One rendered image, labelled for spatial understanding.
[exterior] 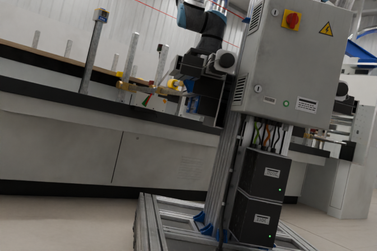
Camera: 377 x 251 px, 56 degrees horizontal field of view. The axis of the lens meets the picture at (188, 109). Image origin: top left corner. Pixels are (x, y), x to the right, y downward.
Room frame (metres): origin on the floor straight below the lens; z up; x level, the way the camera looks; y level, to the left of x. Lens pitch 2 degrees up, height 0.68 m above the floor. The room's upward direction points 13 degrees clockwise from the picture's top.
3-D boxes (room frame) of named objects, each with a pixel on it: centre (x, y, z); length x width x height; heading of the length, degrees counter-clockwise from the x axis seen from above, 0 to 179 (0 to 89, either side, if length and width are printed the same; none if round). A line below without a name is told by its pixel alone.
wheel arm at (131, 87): (2.27, 0.37, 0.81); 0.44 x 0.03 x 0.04; 40
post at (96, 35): (2.13, 0.65, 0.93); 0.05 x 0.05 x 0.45; 40
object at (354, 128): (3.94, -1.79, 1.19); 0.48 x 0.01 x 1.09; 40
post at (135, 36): (2.30, 0.45, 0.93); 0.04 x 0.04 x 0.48; 40
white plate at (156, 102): (2.42, 0.26, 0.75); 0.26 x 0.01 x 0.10; 130
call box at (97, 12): (2.13, 0.65, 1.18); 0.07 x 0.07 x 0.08; 40
